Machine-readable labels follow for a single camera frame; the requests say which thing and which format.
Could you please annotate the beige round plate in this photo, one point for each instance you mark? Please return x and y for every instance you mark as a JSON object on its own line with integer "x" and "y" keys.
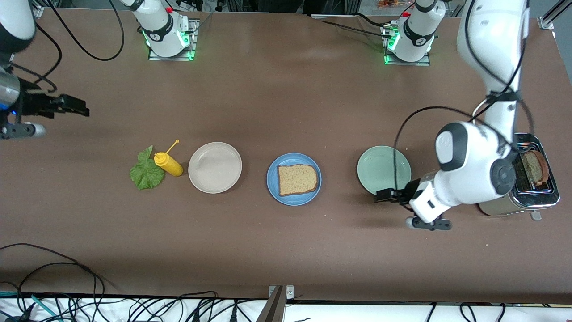
{"x": 214, "y": 167}

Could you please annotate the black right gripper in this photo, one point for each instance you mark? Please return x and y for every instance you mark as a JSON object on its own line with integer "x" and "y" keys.
{"x": 32, "y": 104}

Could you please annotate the blue round plate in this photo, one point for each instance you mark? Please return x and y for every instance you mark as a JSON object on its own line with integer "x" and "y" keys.
{"x": 272, "y": 179}

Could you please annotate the green lettuce leaf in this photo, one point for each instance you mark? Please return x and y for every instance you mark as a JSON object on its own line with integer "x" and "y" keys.
{"x": 145, "y": 174}

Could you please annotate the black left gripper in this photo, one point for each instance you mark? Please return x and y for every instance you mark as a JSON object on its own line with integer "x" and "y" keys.
{"x": 407, "y": 191}

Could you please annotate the brown bread slice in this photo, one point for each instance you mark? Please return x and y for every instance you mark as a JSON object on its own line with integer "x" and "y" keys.
{"x": 297, "y": 179}
{"x": 536, "y": 167}

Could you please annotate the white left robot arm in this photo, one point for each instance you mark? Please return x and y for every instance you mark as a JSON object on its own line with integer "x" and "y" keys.
{"x": 473, "y": 170}

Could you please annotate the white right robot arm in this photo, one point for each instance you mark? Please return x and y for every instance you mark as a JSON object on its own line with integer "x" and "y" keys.
{"x": 161, "y": 27}

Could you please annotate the light green round plate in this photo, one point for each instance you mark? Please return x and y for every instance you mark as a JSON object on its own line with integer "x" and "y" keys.
{"x": 380, "y": 167}

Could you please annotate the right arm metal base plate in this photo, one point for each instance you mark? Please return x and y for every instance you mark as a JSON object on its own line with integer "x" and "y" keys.
{"x": 172, "y": 58}

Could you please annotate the yellow mustard squeeze bottle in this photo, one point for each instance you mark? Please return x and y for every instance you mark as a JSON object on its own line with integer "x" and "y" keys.
{"x": 170, "y": 165}

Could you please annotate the aluminium frame profile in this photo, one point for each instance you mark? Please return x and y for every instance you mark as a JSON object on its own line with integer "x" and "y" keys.
{"x": 547, "y": 22}
{"x": 39, "y": 11}

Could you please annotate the orange snack package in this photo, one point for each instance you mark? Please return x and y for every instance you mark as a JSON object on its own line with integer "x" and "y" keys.
{"x": 391, "y": 3}

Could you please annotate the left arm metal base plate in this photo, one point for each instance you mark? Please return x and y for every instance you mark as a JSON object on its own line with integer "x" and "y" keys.
{"x": 402, "y": 63}

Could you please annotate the beige chrome toaster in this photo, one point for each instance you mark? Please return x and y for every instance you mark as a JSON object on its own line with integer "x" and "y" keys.
{"x": 543, "y": 197}

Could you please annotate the metal frame bracket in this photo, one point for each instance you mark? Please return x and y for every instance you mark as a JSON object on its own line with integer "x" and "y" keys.
{"x": 289, "y": 293}

